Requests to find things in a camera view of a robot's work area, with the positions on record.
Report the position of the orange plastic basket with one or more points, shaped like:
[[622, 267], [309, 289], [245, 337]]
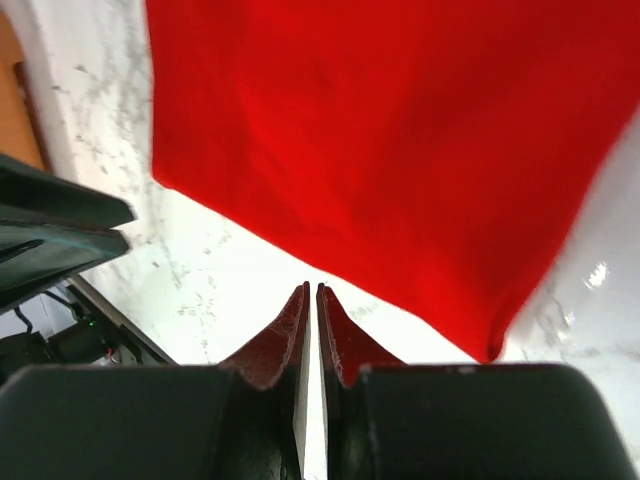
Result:
[[20, 136]]

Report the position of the bright red t shirt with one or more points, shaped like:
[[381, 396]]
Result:
[[433, 153]]

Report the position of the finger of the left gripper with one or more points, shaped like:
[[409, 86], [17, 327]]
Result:
[[36, 256], [31, 197]]

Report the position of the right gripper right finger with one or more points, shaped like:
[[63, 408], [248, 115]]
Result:
[[345, 348]]

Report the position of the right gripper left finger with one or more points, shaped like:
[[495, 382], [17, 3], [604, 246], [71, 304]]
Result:
[[263, 428]]

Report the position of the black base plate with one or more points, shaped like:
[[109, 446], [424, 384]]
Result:
[[71, 323]]

